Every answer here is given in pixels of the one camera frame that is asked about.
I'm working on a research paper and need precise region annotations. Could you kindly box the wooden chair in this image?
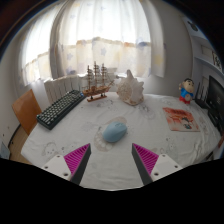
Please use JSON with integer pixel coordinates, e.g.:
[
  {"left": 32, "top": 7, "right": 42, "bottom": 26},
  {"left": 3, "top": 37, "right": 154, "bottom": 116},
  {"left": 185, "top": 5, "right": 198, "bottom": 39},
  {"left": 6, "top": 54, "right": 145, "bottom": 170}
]
[{"left": 8, "top": 88, "right": 43, "bottom": 164}]

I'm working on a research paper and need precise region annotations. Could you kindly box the wooden sailing ship model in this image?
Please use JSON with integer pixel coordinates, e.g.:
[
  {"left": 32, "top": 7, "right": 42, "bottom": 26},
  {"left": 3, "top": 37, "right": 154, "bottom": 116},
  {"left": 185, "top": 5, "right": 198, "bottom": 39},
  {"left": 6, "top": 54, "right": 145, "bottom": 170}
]
[{"left": 81, "top": 60, "right": 115, "bottom": 102}]

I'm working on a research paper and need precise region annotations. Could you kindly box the white star-print curtain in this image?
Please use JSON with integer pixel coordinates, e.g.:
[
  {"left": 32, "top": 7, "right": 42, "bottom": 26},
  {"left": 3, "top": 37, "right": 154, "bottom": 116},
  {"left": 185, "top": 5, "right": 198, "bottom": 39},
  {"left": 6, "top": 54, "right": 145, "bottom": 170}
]
[{"left": 19, "top": 0, "right": 166, "bottom": 86}]

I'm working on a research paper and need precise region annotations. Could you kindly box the black keyboard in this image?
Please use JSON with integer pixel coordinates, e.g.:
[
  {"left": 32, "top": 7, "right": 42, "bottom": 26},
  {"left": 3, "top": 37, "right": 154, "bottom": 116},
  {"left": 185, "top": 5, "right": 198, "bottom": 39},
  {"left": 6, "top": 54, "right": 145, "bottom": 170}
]
[{"left": 36, "top": 89, "right": 87, "bottom": 131}]

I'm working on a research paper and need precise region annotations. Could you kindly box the red printed mouse pad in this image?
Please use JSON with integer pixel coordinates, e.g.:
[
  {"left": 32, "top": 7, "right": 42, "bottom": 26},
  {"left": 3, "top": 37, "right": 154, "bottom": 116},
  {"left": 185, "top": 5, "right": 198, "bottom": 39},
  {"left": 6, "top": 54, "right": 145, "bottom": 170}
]
[{"left": 162, "top": 106, "right": 201, "bottom": 133}]

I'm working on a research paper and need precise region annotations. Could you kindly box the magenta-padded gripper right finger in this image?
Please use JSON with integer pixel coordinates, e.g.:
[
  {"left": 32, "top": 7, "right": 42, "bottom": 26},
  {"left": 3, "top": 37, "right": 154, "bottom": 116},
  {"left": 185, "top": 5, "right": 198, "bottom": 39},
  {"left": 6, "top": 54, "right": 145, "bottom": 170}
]
[{"left": 131, "top": 143, "right": 184, "bottom": 186}]

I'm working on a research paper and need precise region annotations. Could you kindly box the white wall shelf unit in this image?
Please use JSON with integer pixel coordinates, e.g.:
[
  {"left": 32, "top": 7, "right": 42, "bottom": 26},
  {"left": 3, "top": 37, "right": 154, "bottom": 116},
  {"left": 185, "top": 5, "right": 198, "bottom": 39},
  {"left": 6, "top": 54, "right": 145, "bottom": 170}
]
[{"left": 186, "top": 16, "right": 224, "bottom": 73}]

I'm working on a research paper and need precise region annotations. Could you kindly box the large white conch shell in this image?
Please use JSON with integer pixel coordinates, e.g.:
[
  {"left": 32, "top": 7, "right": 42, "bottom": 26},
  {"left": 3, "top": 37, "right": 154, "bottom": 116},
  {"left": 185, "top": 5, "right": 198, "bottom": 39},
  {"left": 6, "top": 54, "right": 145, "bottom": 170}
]
[{"left": 116, "top": 69, "right": 145, "bottom": 107}]

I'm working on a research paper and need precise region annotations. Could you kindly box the light blue computer mouse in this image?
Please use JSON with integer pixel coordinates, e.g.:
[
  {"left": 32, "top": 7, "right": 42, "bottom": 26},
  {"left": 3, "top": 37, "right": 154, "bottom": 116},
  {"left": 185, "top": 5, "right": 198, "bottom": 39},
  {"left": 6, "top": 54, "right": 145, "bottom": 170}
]
[{"left": 102, "top": 121, "right": 129, "bottom": 144}]

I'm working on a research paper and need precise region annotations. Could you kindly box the cartoon boy figure clock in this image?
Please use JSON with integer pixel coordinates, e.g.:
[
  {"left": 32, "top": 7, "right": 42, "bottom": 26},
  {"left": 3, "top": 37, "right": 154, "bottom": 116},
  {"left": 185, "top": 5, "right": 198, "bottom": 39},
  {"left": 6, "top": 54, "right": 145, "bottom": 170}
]
[{"left": 178, "top": 77, "right": 196, "bottom": 105}]

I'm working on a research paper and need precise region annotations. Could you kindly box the white printed tablecloth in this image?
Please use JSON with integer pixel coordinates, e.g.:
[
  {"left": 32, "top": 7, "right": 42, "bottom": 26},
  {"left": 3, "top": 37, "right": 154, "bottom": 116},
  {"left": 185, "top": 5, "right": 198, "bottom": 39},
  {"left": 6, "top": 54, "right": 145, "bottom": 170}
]
[{"left": 20, "top": 91, "right": 223, "bottom": 192}]

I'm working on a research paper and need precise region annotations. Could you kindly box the black monitor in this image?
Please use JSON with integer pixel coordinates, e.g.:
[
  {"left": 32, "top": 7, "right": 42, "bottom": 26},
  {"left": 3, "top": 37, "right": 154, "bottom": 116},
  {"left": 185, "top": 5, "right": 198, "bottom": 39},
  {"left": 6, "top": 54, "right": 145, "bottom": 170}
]
[{"left": 207, "top": 75, "right": 224, "bottom": 128}]

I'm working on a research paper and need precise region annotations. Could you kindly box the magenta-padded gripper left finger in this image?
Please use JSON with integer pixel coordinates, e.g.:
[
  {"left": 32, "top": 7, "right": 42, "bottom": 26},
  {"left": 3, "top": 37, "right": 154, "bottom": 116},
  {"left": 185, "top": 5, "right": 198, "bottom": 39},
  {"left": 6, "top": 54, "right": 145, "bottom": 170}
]
[{"left": 41, "top": 143, "right": 92, "bottom": 186}]

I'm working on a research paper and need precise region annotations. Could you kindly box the black router with antennas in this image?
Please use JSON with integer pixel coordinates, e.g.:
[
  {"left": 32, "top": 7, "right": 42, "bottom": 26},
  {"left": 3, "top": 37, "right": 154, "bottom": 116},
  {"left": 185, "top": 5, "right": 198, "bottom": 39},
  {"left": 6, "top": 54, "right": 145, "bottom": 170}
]
[{"left": 194, "top": 81, "right": 211, "bottom": 109}]

